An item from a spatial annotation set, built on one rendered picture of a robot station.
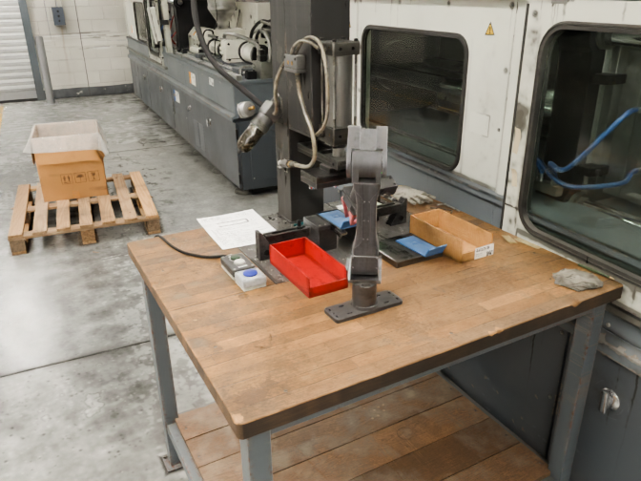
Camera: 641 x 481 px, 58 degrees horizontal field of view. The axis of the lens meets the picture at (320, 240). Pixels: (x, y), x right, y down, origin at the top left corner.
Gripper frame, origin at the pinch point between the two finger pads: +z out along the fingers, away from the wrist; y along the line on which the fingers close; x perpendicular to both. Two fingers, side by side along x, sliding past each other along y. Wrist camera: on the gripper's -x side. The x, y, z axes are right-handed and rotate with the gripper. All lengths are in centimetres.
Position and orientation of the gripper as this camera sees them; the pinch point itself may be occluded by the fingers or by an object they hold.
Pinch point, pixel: (350, 219)
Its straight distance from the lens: 175.3
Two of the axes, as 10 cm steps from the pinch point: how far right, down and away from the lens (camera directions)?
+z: -2.4, 6.3, 7.4
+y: -4.2, -7.5, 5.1
